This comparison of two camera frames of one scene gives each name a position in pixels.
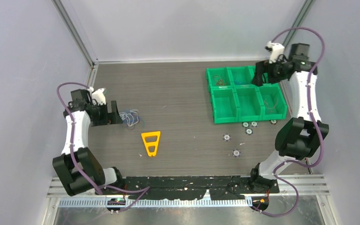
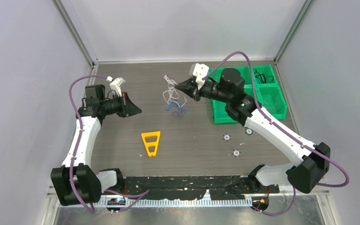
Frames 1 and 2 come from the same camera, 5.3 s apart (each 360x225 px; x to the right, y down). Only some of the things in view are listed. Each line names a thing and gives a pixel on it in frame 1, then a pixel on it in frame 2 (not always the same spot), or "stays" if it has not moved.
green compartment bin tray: (235, 98) stays
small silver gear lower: (236, 153) stays
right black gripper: (264, 66) → (190, 87)
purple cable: (130, 119) → (178, 115)
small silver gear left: (227, 137) stays
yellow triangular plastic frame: (151, 144) stays
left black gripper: (112, 118) → (128, 108)
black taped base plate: (222, 187) stays
